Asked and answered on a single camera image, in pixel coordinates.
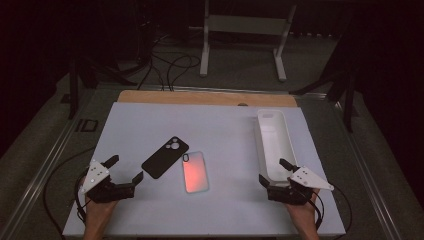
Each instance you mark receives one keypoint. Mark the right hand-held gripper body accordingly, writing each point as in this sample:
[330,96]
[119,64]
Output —
[305,178]

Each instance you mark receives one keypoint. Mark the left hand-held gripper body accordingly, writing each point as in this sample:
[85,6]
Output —
[96,176]

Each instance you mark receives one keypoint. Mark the white plastic bin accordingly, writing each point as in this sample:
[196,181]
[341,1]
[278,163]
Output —
[275,143]

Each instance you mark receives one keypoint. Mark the black phone case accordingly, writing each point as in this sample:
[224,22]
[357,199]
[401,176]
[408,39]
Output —
[163,160]

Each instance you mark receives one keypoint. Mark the person's right hand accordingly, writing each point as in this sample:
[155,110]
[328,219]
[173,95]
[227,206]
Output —
[306,215]

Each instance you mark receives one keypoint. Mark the person's left hand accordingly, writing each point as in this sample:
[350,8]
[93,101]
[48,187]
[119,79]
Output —
[98,213]

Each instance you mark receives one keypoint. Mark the white table cover sheet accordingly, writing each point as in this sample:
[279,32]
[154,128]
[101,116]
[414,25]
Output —
[216,210]

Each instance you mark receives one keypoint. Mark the black stand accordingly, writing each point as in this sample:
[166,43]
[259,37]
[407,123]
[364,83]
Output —
[74,90]
[348,100]

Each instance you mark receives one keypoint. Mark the white metal stand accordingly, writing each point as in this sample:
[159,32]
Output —
[246,25]

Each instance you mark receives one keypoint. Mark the metal frame rail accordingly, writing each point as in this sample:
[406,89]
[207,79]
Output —
[370,186]
[40,176]
[206,89]

